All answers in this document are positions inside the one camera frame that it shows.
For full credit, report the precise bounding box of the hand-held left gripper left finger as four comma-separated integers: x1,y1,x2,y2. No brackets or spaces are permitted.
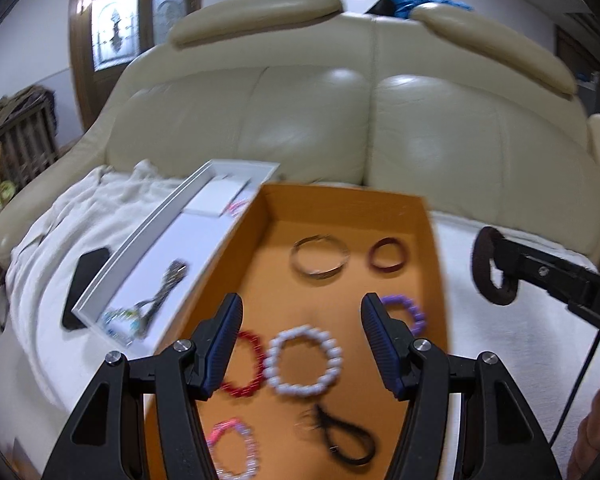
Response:
40,292,245,480

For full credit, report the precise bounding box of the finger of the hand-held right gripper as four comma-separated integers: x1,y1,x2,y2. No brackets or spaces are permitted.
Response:
491,231,595,307

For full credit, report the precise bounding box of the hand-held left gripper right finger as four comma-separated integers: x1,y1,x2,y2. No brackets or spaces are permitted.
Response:
361,294,563,480

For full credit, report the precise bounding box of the purple bead bracelet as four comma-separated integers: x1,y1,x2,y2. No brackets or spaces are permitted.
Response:
380,294,427,338

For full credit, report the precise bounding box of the white bead bracelet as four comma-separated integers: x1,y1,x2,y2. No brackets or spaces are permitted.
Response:
266,325,343,397

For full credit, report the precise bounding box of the dark brown hair tie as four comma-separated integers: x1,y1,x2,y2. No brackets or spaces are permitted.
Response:
471,226,518,307

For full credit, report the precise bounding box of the pink bead bracelet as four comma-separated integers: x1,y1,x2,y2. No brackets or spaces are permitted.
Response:
206,417,260,478

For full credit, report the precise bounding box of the dark red hair tie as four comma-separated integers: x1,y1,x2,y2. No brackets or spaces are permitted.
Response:
369,237,408,273

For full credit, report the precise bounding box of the orange cardboard box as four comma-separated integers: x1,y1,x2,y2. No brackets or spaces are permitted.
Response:
142,183,451,480

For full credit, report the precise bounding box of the black hair tie clear ornament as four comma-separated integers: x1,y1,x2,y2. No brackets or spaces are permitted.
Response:
295,402,378,467

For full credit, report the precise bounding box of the person's right hand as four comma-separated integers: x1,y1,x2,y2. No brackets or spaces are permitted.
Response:
567,355,600,480

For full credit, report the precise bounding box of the multicolour bead charm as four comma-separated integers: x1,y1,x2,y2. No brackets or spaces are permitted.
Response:
100,307,151,343

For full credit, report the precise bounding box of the silver metal bangle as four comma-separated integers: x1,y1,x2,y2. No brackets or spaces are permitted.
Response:
291,234,351,281

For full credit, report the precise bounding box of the white box lid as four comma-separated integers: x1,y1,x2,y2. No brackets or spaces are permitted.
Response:
72,159,281,353

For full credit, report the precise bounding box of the white card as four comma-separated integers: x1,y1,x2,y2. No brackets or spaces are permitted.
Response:
184,175,251,218

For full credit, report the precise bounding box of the black smartphone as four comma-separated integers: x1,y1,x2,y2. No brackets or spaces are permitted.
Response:
61,247,112,332

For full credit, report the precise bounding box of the white fleece blanket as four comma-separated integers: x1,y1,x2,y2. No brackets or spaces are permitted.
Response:
0,160,600,480

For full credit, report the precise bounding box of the dark wooden door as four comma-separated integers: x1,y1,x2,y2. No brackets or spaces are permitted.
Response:
555,27,600,91

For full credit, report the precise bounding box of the beige leather sofa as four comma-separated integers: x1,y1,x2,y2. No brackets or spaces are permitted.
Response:
0,0,600,271

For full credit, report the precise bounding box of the wooden slatted crate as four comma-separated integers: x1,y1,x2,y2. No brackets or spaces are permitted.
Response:
0,85,61,181

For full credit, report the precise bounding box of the blue cloth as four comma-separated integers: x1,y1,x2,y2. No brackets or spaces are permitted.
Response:
365,0,473,18

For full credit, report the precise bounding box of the brown wooden glazed door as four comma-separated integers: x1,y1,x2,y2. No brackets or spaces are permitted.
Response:
69,0,203,131

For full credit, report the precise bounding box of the red bead bracelet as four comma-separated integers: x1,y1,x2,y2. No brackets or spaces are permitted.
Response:
220,330,268,398

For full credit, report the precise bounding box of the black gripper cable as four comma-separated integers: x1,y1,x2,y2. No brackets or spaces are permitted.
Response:
550,332,600,448

